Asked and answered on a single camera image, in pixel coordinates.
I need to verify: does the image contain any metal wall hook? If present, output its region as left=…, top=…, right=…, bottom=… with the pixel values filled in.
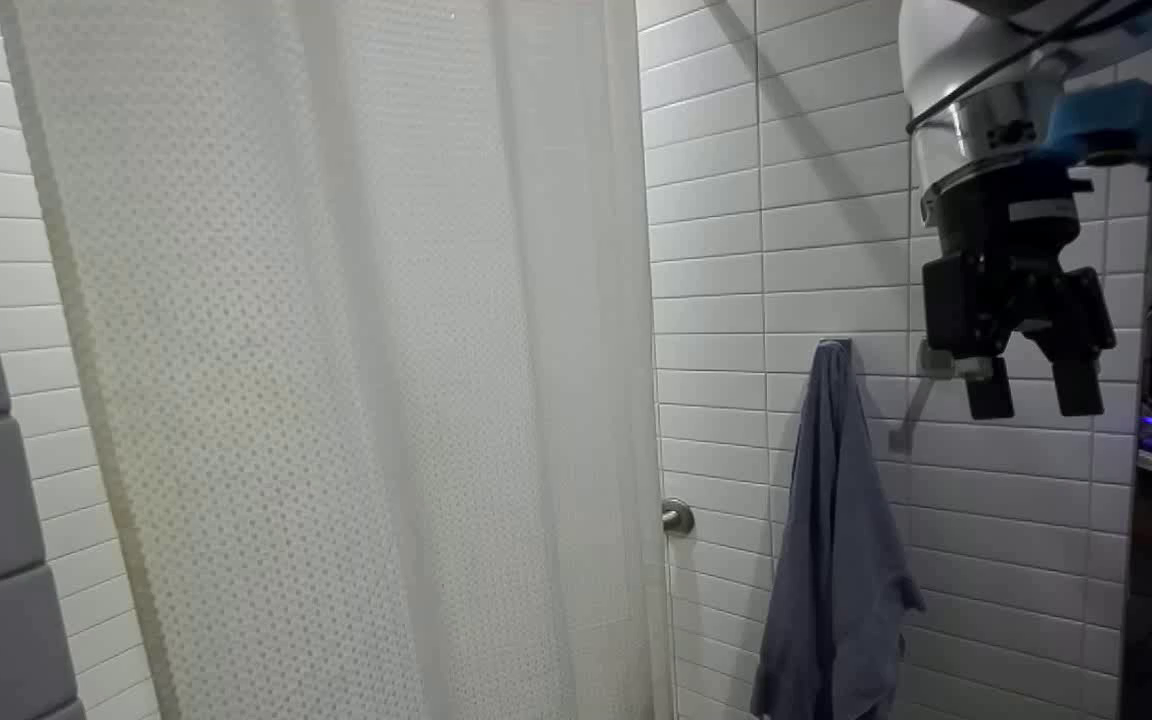
left=885, top=336, right=992, bottom=457

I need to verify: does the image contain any white dotted shower curtain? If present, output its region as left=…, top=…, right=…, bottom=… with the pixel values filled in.
left=0, top=0, right=670, bottom=720

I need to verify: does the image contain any steel corner grab bar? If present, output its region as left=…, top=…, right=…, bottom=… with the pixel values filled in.
left=657, top=495, right=700, bottom=539

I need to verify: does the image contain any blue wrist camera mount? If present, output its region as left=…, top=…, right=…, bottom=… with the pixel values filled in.
left=1028, top=75, right=1152, bottom=181

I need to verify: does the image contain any blue hanging cloth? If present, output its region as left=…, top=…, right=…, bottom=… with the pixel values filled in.
left=747, top=336, right=928, bottom=720

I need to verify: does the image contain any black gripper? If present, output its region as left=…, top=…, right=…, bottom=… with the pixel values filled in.
left=923, top=155, right=1120, bottom=424

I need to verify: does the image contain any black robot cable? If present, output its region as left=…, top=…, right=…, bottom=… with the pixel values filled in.
left=904, top=0, right=1149, bottom=138

